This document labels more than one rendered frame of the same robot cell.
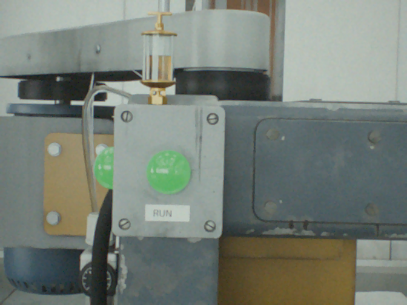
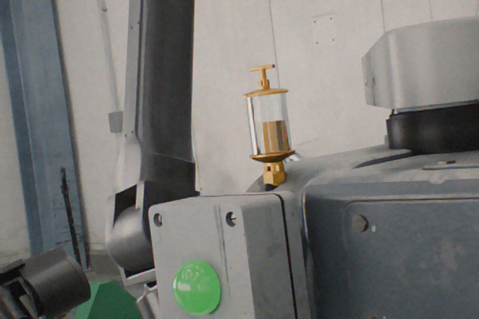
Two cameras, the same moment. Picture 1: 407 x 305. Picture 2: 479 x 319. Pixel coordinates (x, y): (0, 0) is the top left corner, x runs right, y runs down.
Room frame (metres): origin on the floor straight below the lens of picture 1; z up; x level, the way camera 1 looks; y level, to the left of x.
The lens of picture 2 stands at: (0.17, -0.37, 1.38)
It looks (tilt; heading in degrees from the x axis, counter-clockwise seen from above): 3 degrees down; 45
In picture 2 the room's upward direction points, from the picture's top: 7 degrees counter-clockwise
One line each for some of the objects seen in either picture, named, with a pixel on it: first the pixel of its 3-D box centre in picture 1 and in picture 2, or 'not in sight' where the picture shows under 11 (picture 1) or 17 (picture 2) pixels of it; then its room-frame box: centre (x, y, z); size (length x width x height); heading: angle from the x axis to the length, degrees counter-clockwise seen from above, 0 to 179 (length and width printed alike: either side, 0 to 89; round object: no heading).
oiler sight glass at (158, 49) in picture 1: (158, 58); (269, 123); (0.61, 0.04, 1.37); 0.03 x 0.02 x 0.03; 91
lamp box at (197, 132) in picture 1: (169, 169); (230, 277); (0.55, 0.02, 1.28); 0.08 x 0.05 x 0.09; 91
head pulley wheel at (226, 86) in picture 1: (223, 87); (456, 126); (0.73, -0.02, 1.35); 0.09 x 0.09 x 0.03
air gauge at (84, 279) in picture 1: (97, 278); not in sight; (0.78, 0.10, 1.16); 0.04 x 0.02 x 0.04; 91
